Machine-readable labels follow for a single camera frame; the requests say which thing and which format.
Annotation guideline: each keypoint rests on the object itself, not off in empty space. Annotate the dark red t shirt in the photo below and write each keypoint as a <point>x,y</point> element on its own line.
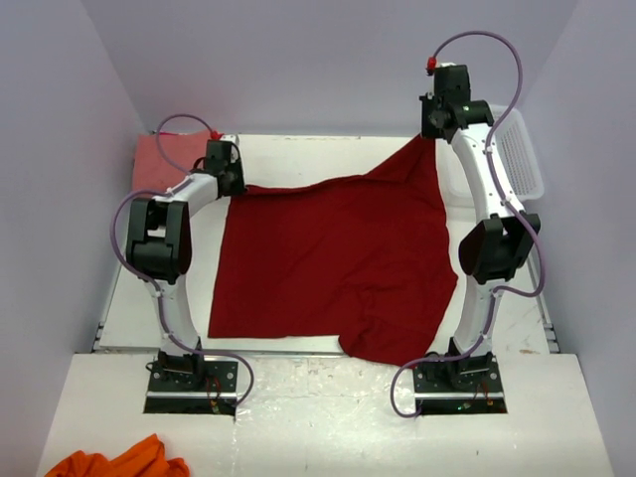
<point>363,258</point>

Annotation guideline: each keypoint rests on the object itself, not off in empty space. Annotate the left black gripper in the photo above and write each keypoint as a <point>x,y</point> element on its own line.
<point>238,188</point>

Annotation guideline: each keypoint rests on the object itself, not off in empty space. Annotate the white plastic basket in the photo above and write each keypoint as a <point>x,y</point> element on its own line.
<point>517,154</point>

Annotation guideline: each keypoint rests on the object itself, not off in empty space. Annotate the folded pink t shirt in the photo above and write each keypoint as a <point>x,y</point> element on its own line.
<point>152,171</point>

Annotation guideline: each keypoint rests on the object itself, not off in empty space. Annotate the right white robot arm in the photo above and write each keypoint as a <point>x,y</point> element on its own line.
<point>495,248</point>

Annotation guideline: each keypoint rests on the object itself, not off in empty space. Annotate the orange t shirt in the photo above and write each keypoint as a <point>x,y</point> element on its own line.
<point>145,458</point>

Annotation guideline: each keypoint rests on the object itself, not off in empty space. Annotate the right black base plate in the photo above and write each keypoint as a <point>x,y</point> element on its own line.
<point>469,386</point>

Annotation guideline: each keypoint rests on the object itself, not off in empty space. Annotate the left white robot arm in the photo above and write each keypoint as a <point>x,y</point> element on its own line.
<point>159,251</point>

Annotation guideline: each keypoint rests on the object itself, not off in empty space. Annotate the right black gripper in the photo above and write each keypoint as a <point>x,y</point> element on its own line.
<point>427,130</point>

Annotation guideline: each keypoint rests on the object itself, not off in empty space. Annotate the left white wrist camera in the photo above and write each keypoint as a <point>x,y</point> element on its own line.
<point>219,136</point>

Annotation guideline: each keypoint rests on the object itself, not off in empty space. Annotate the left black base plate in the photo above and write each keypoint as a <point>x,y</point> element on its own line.
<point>191,385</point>

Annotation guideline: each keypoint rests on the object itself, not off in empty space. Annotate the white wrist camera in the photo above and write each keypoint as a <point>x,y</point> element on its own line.
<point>219,136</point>
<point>439,63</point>

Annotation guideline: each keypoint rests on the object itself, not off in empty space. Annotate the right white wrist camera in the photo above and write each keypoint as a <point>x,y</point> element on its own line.
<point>439,63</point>

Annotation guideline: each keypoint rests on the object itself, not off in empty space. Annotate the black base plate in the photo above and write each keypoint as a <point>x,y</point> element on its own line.
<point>191,385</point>
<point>469,386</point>

